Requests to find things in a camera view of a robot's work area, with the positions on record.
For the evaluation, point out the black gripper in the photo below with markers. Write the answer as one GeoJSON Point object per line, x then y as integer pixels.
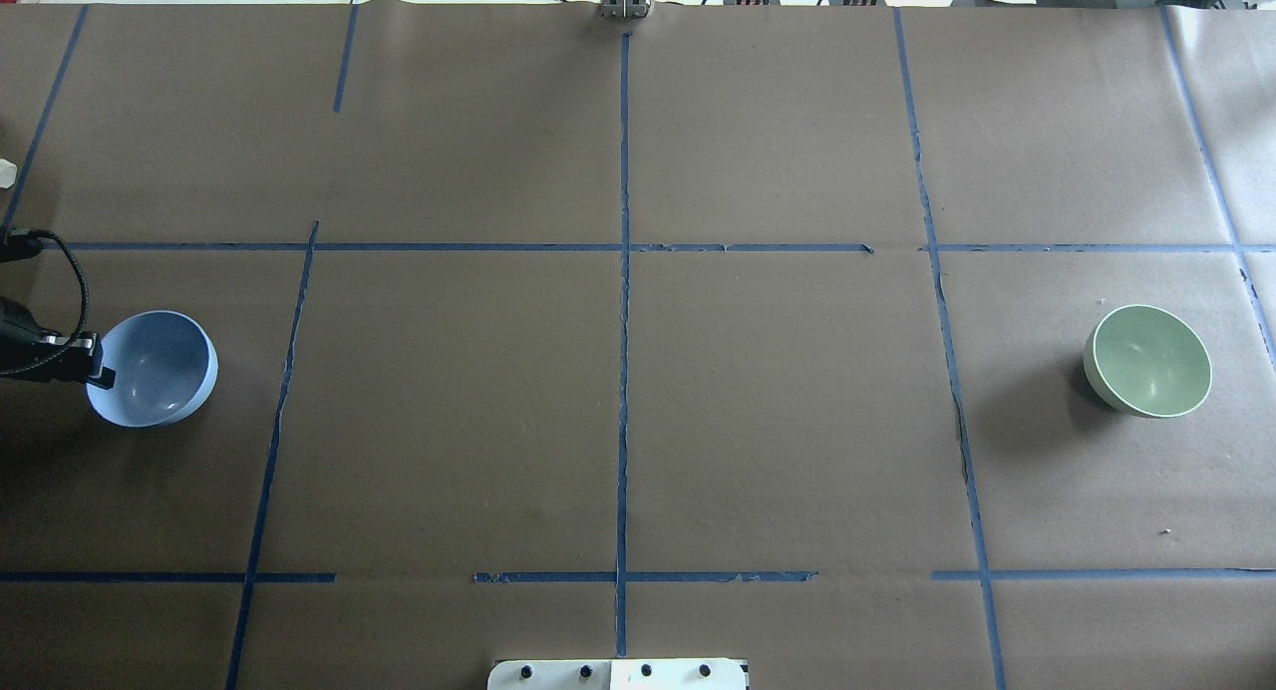
{"type": "Point", "coordinates": [20, 343]}

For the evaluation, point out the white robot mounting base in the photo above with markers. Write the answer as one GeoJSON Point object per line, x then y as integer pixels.
{"type": "Point", "coordinates": [621, 673]}

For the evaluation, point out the blue bowl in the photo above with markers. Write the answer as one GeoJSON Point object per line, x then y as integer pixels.
{"type": "Point", "coordinates": [165, 366]}

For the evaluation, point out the green bowl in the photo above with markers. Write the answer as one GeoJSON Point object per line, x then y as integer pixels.
{"type": "Point", "coordinates": [1144, 361]}

